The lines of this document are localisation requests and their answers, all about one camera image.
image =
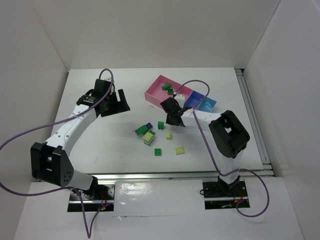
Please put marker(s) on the green lego front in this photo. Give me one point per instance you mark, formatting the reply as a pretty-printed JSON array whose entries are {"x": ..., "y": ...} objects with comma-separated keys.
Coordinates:
[{"x": 157, "y": 152}]

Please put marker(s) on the purple lego brick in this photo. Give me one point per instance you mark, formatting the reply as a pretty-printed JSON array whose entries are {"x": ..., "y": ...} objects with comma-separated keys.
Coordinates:
[{"x": 149, "y": 126}]

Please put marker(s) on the small pink container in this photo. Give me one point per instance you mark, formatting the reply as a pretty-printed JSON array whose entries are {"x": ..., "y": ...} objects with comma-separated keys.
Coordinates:
[{"x": 186, "y": 91}]

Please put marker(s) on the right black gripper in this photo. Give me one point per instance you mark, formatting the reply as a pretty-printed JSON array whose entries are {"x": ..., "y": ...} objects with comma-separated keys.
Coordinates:
[{"x": 172, "y": 114}]

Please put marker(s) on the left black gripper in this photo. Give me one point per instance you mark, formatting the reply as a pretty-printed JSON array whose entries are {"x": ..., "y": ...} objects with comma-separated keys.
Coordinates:
[{"x": 113, "y": 105}]

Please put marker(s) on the light blue container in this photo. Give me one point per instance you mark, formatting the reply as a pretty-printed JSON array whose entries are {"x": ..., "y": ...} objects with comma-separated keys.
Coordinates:
[{"x": 207, "y": 105}]

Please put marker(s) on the small yellow lego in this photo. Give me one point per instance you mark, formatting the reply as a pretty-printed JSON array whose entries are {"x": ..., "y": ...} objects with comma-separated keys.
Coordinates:
[{"x": 168, "y": 136}]

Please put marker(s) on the small green lego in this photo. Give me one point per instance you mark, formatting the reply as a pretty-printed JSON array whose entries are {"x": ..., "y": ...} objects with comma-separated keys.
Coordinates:
[{"x": 170, "y": 91}]

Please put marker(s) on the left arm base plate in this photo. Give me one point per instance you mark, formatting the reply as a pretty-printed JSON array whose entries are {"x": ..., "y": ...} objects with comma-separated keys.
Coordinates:
[{"x": 102, "y": 200}]

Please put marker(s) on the aluminium rail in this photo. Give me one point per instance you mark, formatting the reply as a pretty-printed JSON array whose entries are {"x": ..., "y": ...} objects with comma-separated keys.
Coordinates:
[
  {"x": 156, "y": 176},
  {"x": 267, "y": 166}
]

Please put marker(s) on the yellow green stacked legos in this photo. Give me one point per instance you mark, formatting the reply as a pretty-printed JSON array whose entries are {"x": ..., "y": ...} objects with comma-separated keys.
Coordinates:
[{"x": 148, "y": 138}]

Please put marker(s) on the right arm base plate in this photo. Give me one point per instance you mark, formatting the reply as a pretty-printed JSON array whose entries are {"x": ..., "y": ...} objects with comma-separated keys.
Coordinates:
[{"x": 215, "y": 198}]

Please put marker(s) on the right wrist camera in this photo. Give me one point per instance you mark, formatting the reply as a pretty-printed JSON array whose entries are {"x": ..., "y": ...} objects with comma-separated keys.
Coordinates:
[{"x": 180, "y": 98}]

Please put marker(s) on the large pink container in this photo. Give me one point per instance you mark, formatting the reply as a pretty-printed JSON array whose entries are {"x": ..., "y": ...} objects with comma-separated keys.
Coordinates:
[{"x": 155, "y": 94}]

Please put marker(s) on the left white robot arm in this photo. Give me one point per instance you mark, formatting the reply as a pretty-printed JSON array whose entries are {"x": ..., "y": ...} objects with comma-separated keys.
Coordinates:
[{"x": 50, "y": 160}]

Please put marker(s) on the yellow lego front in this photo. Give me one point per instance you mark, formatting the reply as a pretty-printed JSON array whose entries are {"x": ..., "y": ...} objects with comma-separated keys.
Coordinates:
[{"x": 179, "y": 150}]

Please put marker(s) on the long green lego brick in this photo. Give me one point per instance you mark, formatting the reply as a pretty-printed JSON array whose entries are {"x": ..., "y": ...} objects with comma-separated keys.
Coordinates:
[{"x": 141, "y": 130}]

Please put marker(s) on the aluminium rail front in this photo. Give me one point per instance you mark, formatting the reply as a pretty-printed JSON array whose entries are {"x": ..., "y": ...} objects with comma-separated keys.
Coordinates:
[{"x": 156, "y": 176}]

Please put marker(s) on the aluminium rail right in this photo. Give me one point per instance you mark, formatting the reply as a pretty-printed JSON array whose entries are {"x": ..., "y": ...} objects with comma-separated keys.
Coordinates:
[{"x": 267, "y": 166}]

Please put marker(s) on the green square lego brick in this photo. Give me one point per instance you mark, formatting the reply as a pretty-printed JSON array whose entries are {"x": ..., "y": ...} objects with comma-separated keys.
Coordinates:
[{"x": 160, "y": 125}]

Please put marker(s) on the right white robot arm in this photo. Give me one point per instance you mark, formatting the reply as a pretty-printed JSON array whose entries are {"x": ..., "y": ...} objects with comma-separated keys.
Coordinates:
[{"x": 229, "y": 135}]

